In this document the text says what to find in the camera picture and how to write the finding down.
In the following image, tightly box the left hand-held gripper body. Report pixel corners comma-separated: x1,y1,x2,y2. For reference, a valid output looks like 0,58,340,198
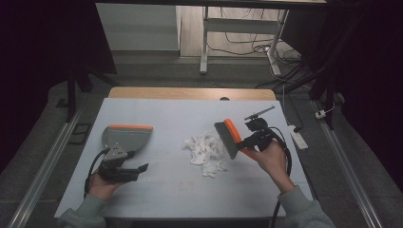
97,142,141,183

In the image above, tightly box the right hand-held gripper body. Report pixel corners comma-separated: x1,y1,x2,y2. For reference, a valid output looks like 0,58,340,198
243,105,277,152

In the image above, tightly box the grey dustpan with orange edge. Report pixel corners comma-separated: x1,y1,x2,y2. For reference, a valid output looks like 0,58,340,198
101,123,154,154

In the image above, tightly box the orange brush with grey bristles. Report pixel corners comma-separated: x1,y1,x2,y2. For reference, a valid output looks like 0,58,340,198
214,118,259,161

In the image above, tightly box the group of white tissues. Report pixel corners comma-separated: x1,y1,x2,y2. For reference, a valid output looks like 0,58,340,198
182,132,229,179

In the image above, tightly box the person's right hand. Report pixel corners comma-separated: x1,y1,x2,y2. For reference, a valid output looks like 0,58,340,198
248,140,297,195

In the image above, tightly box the person's left hand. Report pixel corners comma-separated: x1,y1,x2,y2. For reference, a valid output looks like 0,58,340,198
87,171,126,202

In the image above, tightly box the white power strip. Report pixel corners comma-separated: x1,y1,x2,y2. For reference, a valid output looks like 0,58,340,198
287,124,309,151

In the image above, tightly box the pale blue table mat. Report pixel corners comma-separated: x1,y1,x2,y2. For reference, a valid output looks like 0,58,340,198
54,97,319,219

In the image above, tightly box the wooden table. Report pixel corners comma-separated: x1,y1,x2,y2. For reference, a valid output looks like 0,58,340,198
107,86,278,102

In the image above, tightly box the black tripod stand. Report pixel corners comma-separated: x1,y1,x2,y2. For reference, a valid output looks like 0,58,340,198
275,53,345,131
64,61,122,124

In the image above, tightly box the white cabinet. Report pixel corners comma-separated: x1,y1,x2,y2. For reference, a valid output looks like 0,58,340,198
95,3,182,52

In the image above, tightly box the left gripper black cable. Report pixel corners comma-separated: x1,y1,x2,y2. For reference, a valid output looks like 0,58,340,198
83,148,109,200

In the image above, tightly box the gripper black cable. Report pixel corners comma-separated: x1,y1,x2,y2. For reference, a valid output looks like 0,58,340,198
268,126,293,228
83,148,109,200

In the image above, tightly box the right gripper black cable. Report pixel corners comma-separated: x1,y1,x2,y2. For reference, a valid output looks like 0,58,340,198
268,126,293,228

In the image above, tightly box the aluminium floor rail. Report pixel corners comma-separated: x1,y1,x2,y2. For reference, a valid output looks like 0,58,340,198
8,104,87,228
312,100,385,228

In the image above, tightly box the tangle of black floor cables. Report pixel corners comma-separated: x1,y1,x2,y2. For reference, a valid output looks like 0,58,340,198
207,8,307,91

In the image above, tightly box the white desk frame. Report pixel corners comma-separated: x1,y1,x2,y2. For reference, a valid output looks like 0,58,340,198
199,6,290,77

